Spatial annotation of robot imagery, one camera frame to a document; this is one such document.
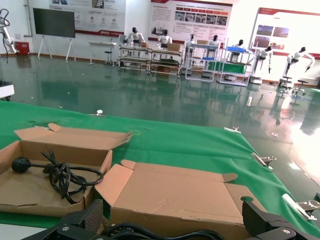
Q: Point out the small flat cardboard carton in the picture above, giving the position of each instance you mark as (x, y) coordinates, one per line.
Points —
(202, 42)

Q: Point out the small white scrap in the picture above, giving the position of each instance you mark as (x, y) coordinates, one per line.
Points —
(274, 134)

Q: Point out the large closed cardboard carton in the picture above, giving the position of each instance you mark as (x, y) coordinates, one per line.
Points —
(174, 47)

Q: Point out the wall poster with landscape photos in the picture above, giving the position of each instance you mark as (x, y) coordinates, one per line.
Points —
(282, 32)

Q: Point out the black display on white stand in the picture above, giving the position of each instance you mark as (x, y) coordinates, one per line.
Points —
(53, 21)

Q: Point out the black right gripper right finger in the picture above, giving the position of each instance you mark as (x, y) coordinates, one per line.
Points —
(252, 220)

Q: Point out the white humanoid robot black head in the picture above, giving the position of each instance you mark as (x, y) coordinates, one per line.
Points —
(240, 44)
(262, 55)
(214, 41)
(135, 37)
(165, 40)
(190, 42)
(297, 56)

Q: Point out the red floor cabinet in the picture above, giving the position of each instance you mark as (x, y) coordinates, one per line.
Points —
(22, 48)

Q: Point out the white tube workbench rack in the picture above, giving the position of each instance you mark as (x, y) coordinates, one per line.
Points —
(133, 59)
(165, 65)

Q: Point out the wall poster with photo row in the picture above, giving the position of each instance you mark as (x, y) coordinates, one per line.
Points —
(190, 15)

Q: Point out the cardboard box with torn rim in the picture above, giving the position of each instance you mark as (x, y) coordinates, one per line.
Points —
(25, 190)

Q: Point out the small white table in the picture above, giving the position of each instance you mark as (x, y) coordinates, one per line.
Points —
(102, 43)

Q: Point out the green table cloth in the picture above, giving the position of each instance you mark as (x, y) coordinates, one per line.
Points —
(187, 145)

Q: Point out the white wall poster red stripe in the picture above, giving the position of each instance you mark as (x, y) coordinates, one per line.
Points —
(100, 17)

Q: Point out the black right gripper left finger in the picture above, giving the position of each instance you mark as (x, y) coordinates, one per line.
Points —
(92, 220)

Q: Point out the white metal shelf rack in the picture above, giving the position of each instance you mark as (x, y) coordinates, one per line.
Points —
(200, 45)
(232, 82)

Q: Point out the blue plastic bin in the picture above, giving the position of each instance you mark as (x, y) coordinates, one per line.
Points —
(236, 49)

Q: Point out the silver metal table clamp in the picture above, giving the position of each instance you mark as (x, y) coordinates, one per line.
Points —
(100, 113)
(265, 159)
(232, 129)
(300, 207)

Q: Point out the cardboard box with intact rim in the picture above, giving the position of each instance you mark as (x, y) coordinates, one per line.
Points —
(175, 190)

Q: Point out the black round stool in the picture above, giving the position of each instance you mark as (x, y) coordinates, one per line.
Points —
(302, 81)
(108, 53)
(286, 78)

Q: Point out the green panel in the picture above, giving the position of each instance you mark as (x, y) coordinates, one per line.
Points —
(225, 67)

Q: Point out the white industrial robot arm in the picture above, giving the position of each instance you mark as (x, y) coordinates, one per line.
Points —
(6, 37)

